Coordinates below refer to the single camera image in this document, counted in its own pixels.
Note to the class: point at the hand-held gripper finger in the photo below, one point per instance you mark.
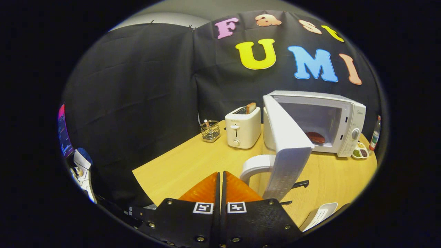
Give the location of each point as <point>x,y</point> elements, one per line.
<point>224,193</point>
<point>217,193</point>

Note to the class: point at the white toaster oven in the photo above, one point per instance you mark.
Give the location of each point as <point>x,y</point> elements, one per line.
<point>286,137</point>

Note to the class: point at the red meat patty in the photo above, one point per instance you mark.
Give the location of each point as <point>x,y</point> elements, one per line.
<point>315,137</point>

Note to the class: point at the white bread toaster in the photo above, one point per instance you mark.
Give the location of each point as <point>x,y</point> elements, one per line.
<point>243,131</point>

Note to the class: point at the toast slice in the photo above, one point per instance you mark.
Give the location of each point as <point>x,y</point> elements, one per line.
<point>250,107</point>

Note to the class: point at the white rectangular plate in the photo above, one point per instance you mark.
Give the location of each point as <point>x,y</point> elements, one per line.
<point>320,213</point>

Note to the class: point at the black backdrop cloth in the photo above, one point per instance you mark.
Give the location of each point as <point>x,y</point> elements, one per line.
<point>137,86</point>

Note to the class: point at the white divided bean dish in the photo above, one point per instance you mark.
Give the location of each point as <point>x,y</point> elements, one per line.
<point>360,151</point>

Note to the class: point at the clear plastic water bottle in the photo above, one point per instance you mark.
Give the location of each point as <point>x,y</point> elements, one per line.
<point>375,137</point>

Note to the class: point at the glowing computer screen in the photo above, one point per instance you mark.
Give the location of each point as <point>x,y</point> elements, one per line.
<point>64,134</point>

